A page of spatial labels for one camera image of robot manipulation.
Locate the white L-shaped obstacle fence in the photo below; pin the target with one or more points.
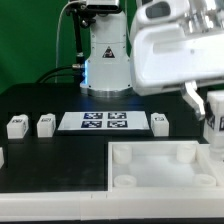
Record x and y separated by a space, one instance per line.
152 203

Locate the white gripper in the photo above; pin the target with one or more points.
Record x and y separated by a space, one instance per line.
163 58

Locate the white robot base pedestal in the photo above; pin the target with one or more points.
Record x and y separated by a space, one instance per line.
107 69

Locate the white sheet with tags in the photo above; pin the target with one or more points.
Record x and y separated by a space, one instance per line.
115 120

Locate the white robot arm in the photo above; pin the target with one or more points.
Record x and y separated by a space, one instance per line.
193 16

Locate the black camera on mount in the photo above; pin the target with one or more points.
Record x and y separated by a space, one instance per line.
83 15

